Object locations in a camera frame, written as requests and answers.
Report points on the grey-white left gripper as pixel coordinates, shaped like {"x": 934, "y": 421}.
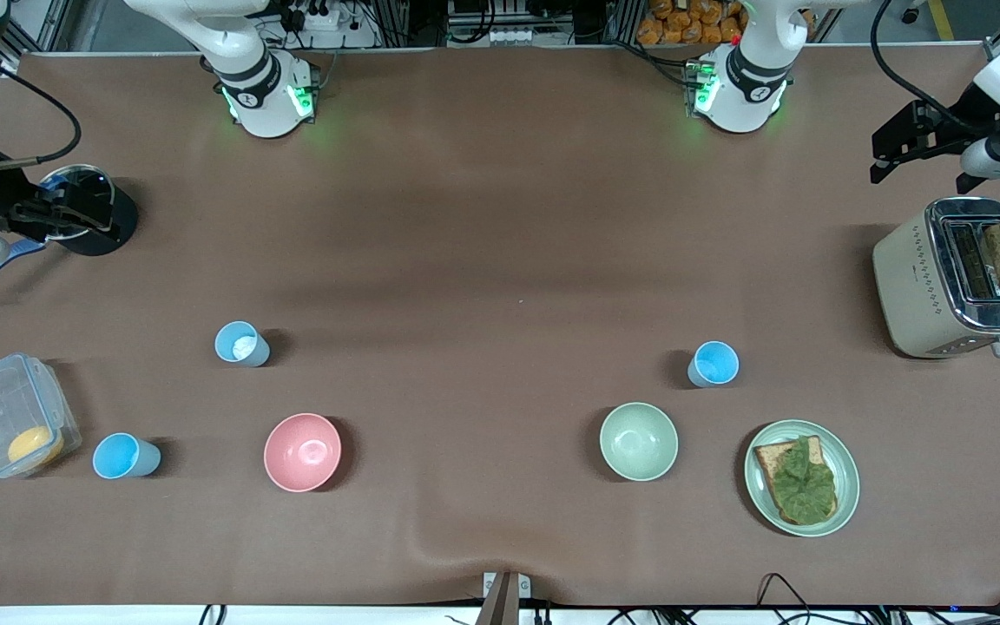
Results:
{"x": 967, "y": 116}

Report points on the blue cup with white inside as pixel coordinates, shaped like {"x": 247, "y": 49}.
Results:
{"x": 235, "y": 343}

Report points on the blue plastic cup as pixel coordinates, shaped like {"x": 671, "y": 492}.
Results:
{"x": 122, "y": 457}
{"x": 713, "y": 365}

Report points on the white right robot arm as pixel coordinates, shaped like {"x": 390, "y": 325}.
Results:
{"x": 257, "y": 87}

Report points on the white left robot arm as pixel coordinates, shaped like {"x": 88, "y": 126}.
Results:
{"x": 747, "y": 87}

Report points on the glass lid with blue knob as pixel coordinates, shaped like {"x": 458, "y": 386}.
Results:
{"x": 83, "y": 178}

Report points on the cream and chrome toaster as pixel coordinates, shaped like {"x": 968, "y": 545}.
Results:
{"x": 908, "y": 278}

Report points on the orange round food item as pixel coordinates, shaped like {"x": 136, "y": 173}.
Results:
{"x": 35, "y": 446}

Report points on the bag of orange buns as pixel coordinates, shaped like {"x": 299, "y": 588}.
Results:
{"x": 682, "y": 26}

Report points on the white power strip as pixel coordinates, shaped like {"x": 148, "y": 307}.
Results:
{"x": 322, "y": 19}

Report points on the pink bowl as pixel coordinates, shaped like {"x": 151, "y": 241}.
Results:
{"x": 302, "y": 453}

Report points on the pale green plate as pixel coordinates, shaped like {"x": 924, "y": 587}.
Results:
{"x": 847, "y": 473}

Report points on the toast slice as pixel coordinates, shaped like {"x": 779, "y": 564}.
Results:
{"x": 769, "y": 457}

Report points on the green lettuce leaf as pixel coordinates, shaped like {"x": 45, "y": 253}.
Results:
{"x": 804, "y": 486}

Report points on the pale green bowl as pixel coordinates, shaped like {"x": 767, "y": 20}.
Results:
{"x": 639, "y": 441}

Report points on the white terminal block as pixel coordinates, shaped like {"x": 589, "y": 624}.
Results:
{"x": 510, "y": 37}

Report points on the brown table mat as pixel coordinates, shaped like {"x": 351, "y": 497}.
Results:
{"x": 500, "y": 217}

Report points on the metal clamp bracket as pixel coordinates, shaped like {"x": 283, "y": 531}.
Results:
{"x": 500, "y": 599}

